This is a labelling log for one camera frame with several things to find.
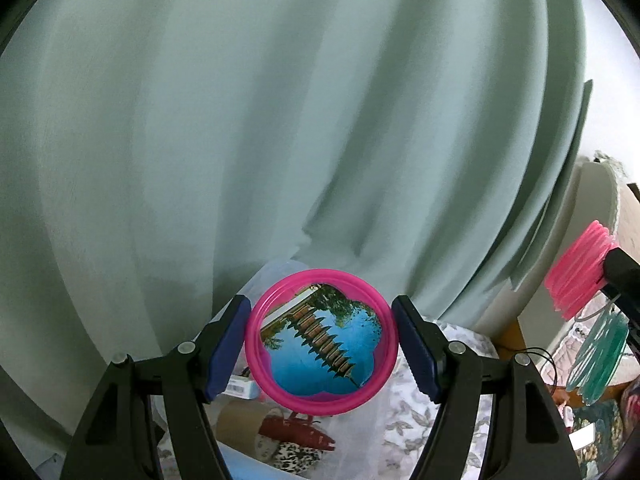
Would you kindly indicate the small blue white packet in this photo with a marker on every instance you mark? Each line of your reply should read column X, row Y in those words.
column 240, row 387

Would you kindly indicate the pale green curtain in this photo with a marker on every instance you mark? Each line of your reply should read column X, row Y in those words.
column 250, row 110

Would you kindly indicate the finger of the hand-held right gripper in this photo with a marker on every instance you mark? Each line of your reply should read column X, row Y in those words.
column 622, row 270

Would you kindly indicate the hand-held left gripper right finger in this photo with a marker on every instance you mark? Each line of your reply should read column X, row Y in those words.
column 417, row 350

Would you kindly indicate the brown packing tape roll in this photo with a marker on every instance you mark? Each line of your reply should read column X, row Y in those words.
column 235, row 420

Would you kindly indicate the brown wooden frame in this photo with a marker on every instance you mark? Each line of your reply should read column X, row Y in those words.
column 510, row 335

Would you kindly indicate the leopard print scrunchie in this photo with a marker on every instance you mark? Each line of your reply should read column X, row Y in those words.
column 290, row 455

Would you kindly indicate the grey floral blanket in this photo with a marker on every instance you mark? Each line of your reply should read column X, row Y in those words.
column 405, row 410

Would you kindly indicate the smartphone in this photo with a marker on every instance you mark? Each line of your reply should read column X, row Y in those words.
column 582, row 437

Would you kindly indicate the pink and teal spring toy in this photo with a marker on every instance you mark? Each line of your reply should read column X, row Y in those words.
column 575, row 270

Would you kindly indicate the pink round pocket mirror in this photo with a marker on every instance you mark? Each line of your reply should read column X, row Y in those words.
column 320, row 350

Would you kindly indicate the beige quilted lace-trim cover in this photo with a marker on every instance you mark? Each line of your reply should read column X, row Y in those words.
column 627, row 200

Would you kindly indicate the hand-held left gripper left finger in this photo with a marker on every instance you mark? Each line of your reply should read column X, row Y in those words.
column 227, row 350

